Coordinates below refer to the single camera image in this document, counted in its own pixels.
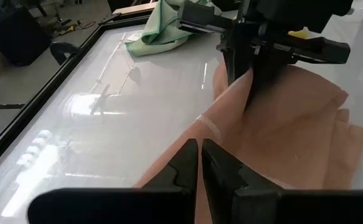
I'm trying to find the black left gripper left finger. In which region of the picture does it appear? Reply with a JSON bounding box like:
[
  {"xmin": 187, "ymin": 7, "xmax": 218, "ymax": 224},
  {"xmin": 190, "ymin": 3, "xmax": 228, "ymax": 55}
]
[{"xmin": 142, "ymin": 138, "xmax": 199, "ymax": 190}]

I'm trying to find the mustard yellow towel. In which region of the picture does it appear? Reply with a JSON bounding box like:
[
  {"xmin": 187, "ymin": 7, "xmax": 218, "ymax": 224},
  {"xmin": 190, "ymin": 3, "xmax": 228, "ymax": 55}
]
[{"xmin": 288, "ymin": 27, "xmax": 309, "ymax": 40}]

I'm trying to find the salmon pink towel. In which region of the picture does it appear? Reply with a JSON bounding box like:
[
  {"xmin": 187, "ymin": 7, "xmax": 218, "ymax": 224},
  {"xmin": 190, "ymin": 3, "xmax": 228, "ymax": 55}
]
[{"xmin": 133, "ymin": 58, "xmax": 363, "ymax": 224}]

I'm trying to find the black box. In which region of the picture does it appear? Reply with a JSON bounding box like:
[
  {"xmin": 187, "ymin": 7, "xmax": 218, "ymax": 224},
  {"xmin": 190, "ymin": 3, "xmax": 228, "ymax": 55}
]
[{"xmin": 0, "ymin": 6, "xmax": 53, "ymax": 67}]

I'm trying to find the orange cable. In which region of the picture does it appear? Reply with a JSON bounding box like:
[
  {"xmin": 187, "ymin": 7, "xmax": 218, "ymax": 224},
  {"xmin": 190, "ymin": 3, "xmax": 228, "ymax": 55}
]
[{"xmin": 75, "ymin": 19, "xmax": 97, "ymax": 31}]

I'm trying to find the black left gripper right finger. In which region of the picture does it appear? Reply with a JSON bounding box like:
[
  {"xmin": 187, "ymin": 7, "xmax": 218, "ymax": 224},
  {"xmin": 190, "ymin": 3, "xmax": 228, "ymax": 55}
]
[{"xmin": 201, "ymin": 138, "xmax": 282, "ymax": 224}]

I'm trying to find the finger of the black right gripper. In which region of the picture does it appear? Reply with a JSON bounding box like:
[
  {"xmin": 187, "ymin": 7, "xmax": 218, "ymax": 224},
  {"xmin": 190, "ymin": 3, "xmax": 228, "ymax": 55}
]
[
  {"xmin": 245, "ymin": 57, "xmax": 283, "ymax": 110},
  {"xmin": 223, "ymin": 51, "xmax": 253, "ymax": 86}
]

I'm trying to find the mint green towel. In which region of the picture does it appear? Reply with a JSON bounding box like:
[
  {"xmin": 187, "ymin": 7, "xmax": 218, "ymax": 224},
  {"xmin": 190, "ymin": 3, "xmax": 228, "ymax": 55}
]
[{"xmin": 124, "ymin": 0, "xmax": 215, "ymax": 57}]

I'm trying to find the black aluminium table frame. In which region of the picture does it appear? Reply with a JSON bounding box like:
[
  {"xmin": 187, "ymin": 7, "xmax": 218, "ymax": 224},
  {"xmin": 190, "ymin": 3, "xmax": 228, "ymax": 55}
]
[{"xmin": 0, "ymin": 14, "xmax": 157, "ymax": 178}]

